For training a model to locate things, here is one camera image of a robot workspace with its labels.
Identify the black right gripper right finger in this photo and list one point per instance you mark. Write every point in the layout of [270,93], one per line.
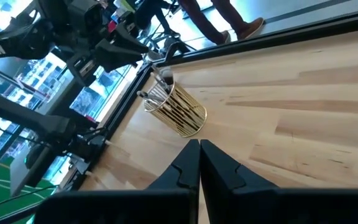
[228,186]

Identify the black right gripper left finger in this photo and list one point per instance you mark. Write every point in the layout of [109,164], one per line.
[179,174]

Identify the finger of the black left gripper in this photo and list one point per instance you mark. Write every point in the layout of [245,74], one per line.
[127,42]
[117,57]

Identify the short dark makeup brush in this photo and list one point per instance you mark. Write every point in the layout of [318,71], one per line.
[158,77]

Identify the large glass window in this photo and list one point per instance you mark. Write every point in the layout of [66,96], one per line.
[104,93]

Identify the black table-edge clamp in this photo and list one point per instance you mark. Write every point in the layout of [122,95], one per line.
[174,49]

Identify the person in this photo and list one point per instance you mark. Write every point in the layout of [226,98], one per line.
[197,18]

